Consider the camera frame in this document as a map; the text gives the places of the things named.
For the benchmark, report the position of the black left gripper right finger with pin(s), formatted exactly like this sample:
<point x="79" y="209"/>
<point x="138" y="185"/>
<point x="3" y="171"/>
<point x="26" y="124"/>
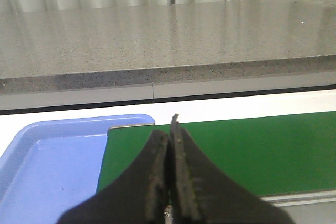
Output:
<point x="202" y="193"/>

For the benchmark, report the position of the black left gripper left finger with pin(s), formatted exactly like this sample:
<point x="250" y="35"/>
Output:
<point x="138" y="195"/>

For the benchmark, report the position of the green conveyor belt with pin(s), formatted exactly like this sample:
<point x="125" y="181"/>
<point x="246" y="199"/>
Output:
<point x="272" y="155"/>

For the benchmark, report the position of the blue plastic tray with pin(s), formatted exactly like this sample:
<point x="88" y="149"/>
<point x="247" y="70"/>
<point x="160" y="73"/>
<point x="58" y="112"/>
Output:
<point x="52" y="166"/>

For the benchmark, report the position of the grey speckled stone counter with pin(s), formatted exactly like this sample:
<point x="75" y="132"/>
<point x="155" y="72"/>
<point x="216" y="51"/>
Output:
<point x="87" y="57"/>

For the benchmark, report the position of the aluminium conveyor side rail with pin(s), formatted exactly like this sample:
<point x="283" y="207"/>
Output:
<point x="297" y="199"/>

